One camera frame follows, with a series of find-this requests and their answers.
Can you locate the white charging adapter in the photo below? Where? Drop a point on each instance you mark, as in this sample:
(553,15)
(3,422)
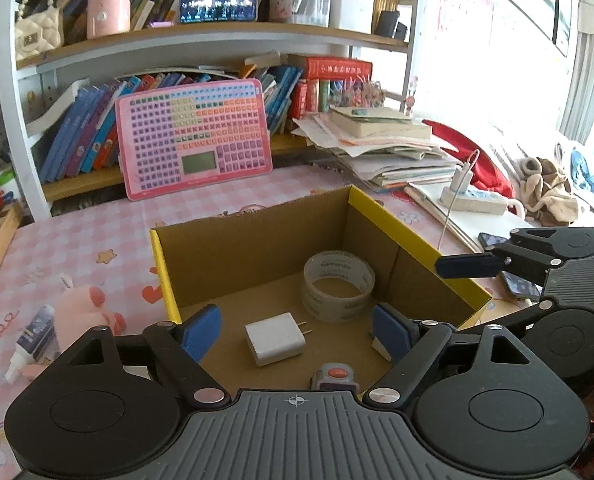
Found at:
(461,179)

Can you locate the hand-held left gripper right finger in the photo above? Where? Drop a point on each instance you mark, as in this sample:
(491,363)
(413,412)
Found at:
(391,332)

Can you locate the stack of papers and books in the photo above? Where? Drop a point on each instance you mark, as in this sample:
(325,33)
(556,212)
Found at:
(392,160)

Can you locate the row of blue books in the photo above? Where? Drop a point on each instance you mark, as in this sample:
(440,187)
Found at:
(82,140)

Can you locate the beige plush clothing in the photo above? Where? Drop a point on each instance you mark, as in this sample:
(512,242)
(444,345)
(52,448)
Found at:
(547,190)

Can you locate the glossy rectangular case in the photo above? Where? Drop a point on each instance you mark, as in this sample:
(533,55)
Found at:
(217,7)

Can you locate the black box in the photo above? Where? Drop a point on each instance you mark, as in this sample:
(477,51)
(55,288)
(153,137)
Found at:
(389,25)

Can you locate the pink toy keyboard tablet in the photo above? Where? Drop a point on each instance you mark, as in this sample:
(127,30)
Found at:
(167,135)

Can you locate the pink wall poster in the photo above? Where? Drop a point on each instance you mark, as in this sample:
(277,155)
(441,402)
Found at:
(467,5)

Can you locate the leaning blue books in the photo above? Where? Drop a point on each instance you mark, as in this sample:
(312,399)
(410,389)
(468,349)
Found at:
(282,100)

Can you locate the smartphone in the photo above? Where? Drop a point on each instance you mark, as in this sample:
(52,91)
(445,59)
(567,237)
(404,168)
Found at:
(519,285)

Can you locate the white blue tube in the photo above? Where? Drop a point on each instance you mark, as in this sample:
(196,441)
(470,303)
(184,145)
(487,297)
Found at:
(37,335)

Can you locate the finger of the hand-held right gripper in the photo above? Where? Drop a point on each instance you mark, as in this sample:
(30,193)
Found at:
(469,265)
(522,314)

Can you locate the white paper sheets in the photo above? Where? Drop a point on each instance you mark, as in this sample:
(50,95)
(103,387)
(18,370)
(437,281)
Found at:
(464,225)

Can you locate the white bookshelf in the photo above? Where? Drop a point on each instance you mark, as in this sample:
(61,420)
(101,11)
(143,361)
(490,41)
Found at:
(22,125)

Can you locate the grey curtain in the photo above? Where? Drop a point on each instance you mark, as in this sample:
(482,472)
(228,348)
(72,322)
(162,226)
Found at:
(587,85)

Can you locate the red standing books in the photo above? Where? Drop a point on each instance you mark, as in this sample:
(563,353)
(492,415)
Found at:
(309,97)

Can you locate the pink plush pig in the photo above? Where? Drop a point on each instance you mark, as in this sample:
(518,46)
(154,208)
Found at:
(77,305)

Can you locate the red cloth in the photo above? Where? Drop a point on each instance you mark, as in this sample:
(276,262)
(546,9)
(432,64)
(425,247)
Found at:
(452,135)

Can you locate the white charger plug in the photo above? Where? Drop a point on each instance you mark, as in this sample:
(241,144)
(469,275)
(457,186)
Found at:
(272,342)

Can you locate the white paper card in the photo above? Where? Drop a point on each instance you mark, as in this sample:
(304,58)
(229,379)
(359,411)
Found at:
(381,352)

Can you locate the white pen holder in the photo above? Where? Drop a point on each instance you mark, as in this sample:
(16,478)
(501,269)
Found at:
(352,12)

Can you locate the thick red book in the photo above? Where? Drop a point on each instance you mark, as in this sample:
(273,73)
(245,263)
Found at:
(337,67)

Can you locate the beige pearl handbag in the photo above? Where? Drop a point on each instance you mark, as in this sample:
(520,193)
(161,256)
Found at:
(39,35)

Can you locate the small counter with orange button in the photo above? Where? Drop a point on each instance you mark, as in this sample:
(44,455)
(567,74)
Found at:
(334,377)

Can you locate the white power strip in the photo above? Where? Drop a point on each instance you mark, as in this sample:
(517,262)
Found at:
(482,202)

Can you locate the blue cloth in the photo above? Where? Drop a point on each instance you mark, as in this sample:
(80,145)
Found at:
(584,170)

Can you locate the yellow cardboard box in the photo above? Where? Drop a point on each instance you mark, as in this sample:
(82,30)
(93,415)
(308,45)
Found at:
(277,240)

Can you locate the colourful acrylic figures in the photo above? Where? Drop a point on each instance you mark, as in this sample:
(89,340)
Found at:
(362,94)

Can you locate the small figure stand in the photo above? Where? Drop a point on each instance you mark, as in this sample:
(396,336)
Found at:
(412,97)

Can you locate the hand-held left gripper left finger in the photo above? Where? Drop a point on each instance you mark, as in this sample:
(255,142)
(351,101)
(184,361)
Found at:
(202,332)

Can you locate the clear tape roll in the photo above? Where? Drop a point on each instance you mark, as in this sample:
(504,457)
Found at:
(322,305)

